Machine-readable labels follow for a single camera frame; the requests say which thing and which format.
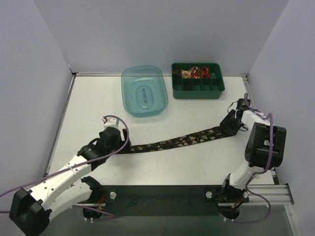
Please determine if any teal plastic tub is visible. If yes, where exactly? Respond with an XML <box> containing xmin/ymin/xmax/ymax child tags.
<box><xmin>121</xmin><ymin>65</ymin><xmax>168</xmax><ymax>118</ymax></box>

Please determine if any orange black rolled tie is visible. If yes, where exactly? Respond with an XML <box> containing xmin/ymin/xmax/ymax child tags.
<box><xmin>200</xmin><ymin>66</ymin><xmax>211</xmax><ymax>79</ymax></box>

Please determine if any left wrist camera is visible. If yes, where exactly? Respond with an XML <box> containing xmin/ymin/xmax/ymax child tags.
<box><xmin>102</xmin><ymin>117</ymin><xmax>119</xmax><ymax>130</ymax></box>

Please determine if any black gold patterned tie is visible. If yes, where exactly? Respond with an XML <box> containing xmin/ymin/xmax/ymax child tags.
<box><xmin>120</xmin><ymin>126</ymin><xmax>238</xmax><ymax>154</ymax></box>

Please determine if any green compartment organizer box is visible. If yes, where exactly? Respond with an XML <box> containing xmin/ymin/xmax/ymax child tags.
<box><xmin>171</xmin><ymin>62</ymin><xmax>225</xmax><ymax>99</ymax></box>

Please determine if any dark rolled tie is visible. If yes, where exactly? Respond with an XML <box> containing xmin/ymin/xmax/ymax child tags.
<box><xmin>172</xmin><ymin>69</ymin><xmax>182</xmax><ymax>78</ymax></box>

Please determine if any beige patterned rolled tie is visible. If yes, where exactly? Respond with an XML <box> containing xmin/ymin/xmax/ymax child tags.
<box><xmin>181</xmin><ymin>69</ymin><xmax>192</xmax><ymax>79</ymax></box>

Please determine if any red black patterned rolled tie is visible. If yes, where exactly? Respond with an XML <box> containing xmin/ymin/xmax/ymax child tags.
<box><xmin>191</xmin><ymin>66</ymin><xmax>201</xmax><ymax>79</ymax></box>

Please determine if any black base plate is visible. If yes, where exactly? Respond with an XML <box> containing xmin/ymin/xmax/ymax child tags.
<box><xmin>81</xmin><ymin>184</ymin><xmax>250</xmax><ymax>217</ymax></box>

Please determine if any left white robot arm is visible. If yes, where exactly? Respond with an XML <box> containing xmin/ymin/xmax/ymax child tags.
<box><xmin>9</xmin><ymin>127</ymin><xmax>129</xmax><ymax>236</ymax></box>

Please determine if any aluminium rail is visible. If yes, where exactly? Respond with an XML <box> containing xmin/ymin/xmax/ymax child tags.
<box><xmin>73</xmin><ymin>183</ymin><xmax>295</xmax><ymax>206</ymax></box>

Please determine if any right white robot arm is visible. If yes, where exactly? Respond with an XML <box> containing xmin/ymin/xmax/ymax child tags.
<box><xmin>220</xmin><ymin>98</ymin><xmax>286</xmax><ymax>196</ymax></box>

